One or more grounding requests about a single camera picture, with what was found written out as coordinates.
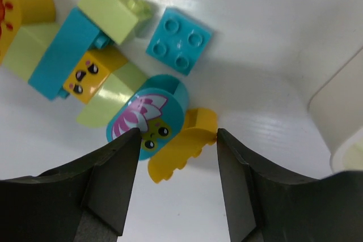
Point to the orange sun round lego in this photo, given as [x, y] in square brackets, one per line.
[15, 13]

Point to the teal and green lego stack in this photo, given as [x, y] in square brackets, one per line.
[80, 57]

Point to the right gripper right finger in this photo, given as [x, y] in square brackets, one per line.
[261, 196]

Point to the teal flower lego brick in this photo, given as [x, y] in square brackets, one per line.
[158, 109]

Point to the yellow arch lego brick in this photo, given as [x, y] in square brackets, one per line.
[199, 129]

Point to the teal square lego brick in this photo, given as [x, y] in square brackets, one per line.
[178, 41]

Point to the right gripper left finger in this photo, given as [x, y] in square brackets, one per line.
[84, 200]

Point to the right white divided container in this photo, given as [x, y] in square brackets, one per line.
[337, 112]

